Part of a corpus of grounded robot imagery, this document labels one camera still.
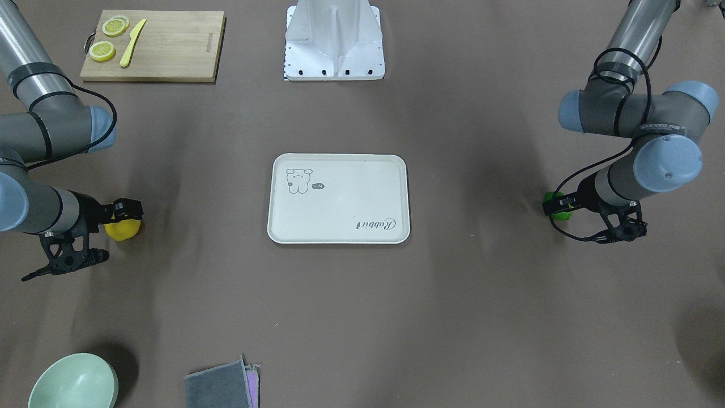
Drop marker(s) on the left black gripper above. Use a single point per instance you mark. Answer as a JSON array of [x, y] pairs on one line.
[[583, 194]]

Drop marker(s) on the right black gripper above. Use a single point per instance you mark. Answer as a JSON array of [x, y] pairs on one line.
[[92, 212]]

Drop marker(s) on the green lime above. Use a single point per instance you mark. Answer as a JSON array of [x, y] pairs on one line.
[[555, 205]]

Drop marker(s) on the yellow lemon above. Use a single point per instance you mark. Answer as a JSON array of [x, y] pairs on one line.
[[123, 230]]

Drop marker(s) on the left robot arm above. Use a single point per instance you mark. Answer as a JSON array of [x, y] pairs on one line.
[[663, 131]]

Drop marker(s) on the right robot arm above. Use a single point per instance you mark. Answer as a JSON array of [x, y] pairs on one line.
[[54, 126]]

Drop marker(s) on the white rabbit tray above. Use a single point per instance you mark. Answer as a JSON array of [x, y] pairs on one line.
[[339, 199]]

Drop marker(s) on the lemon slice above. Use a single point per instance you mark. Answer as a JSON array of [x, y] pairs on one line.
[[102, 51], [115, 26]]

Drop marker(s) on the wooden cutting board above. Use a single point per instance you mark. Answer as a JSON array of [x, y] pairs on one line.
[[173, 46]]

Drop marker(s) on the mint green bowl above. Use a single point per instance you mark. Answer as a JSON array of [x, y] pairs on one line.
[[77, 380]]

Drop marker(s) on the yellow plastic knife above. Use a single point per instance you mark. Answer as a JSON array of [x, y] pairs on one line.
[[133, 38]]

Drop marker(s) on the grey folded cloth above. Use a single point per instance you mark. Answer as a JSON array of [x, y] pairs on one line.
[[234, 384]]

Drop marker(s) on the white camera post base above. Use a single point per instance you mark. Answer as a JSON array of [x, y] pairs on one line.
[[333, 41]]

